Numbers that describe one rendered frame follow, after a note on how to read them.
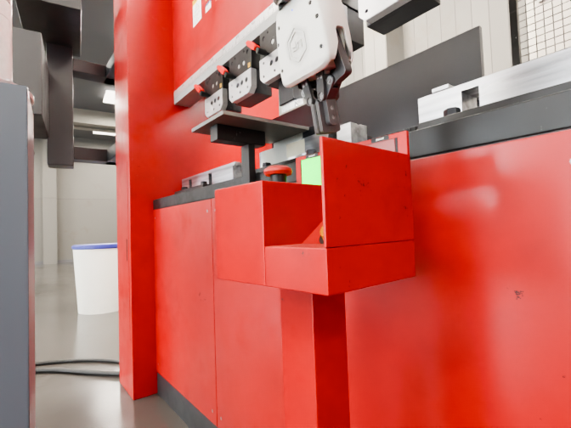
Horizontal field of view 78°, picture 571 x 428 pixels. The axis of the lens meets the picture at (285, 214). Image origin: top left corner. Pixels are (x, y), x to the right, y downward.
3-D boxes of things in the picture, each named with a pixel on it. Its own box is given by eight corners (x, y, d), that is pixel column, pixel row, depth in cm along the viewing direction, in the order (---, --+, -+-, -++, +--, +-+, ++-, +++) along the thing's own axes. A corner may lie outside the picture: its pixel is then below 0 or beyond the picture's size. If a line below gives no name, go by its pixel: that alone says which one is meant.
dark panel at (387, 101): (274, 197, 199) (270, 120, 200) (276, 197, 200) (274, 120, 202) (487, 164, 109) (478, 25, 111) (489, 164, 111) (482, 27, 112)
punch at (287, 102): (279, 112, 109) (278, 82, 109) (285, 114, 110) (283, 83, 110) (300, 103, 101) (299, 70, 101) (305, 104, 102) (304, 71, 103)
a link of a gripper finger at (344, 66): (318, 16, 44) (303, 59, 48) (355, 47, 40) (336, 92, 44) (325, 17, 45) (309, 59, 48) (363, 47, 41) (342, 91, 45)
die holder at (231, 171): (182, 199, 166) (181, 179, 166) (194, 199, 170) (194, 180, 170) (234, 188, 127) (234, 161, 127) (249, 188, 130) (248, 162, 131)
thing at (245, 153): (212, 211, 90) (209, 126, 91) (259, 211, 99) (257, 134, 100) (219, 210, 87) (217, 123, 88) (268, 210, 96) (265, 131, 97)
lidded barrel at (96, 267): (129, 301, 377) (128, 242, 380) (135, 310, 332) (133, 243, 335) (73, 307, 352) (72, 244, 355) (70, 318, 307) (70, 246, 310)
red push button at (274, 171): (258, 193, 49) (257, 167, 49) (280, 194, 51) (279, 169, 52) (277, 190, 46) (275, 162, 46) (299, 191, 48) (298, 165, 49)
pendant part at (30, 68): (21, 137, 183) (20, 69, 184) (49, 139, 189) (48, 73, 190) (6, 110, 144) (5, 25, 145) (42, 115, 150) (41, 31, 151)
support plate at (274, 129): (191, 132, 95) (191, 128, 95) (271, 143, 111) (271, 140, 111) (223, 114, 81) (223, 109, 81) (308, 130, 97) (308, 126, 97)
